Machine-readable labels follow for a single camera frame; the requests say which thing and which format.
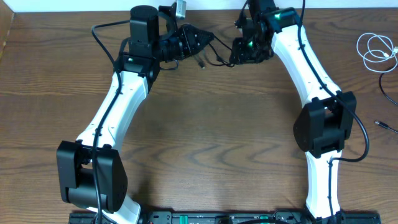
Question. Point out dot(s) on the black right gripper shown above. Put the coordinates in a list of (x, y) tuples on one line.
[(242, 55)]

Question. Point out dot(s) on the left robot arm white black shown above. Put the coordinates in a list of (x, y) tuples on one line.
[(90, 170)]

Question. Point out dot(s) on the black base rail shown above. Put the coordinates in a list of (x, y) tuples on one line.
[(278, 216)]

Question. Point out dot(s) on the cardboard panel at left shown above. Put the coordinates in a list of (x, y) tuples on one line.
[(6, 20)]

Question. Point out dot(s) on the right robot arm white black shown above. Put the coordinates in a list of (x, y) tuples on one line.
[(325, 121)]

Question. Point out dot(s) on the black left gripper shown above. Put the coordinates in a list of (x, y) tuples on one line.
[(187, 38)]

